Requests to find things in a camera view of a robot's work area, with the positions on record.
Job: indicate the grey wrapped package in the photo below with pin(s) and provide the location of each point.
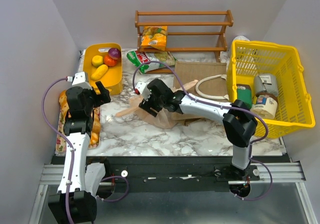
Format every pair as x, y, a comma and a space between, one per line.
266, 82

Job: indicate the wooden shelf rack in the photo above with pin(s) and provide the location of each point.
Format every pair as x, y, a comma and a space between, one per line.
188, 31

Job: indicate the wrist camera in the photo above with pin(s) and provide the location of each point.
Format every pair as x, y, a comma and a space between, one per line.
142, 89
81, 80

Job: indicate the yellow lemon squash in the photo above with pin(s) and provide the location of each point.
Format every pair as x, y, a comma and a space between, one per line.
99, 72

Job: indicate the long baguette bread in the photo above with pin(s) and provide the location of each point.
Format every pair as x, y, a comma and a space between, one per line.
63, 103

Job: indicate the yellow round squash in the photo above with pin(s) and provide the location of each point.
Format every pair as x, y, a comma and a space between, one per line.
97, 61

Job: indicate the yellow plastic bin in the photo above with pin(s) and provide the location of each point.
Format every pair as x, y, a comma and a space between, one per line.
112, 80

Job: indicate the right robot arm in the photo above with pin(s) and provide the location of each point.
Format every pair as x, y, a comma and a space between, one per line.
239, 124

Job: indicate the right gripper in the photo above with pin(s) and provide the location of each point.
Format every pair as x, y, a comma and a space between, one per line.
148, 106

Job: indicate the green white Chulz chips bag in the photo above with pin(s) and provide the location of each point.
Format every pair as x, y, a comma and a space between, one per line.
150, 61

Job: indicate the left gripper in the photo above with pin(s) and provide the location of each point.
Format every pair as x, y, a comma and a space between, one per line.
97, 97

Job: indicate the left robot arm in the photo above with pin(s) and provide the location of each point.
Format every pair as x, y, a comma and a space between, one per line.
75, 201

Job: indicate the orange plastic grocery bag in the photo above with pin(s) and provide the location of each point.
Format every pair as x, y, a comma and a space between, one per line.
163, 119

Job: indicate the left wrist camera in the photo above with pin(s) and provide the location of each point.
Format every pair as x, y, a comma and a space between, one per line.
81, 80

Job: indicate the orange tomato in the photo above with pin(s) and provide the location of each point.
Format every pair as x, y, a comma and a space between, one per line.
110, 62

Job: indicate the brown labelled jar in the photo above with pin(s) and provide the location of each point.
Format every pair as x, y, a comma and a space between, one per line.
265, 105

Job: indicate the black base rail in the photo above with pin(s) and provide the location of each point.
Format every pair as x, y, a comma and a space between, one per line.
171, 174

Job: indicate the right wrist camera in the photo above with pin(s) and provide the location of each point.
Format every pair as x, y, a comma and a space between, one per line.
142, 89

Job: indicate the green box in basket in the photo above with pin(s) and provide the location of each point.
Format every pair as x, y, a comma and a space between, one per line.
244, 93

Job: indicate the yellow mesh basket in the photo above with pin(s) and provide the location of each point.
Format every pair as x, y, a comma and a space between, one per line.
251, 58

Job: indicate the purple onion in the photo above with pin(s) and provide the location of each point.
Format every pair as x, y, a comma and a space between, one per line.
114, 53

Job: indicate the burlap tote bag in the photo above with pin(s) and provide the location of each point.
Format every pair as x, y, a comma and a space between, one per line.
190, 71

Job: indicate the yellow chips bag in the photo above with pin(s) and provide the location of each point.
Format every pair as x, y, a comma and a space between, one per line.
154, 37

